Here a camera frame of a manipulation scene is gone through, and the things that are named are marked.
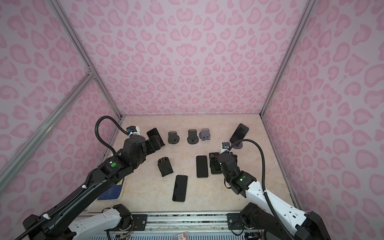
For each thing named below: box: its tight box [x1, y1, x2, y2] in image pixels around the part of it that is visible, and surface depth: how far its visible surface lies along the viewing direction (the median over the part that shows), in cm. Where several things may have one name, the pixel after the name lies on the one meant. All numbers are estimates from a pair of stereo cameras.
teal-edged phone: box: [172, 175, 188, 202], surface depth 86 cm
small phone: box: [229, 123, 250, 147], surface depth 97 cm
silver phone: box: [196, 155, 209, 178], surface depth 94 cm
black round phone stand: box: [187, 129, 199, 145], surface depth 102 cm
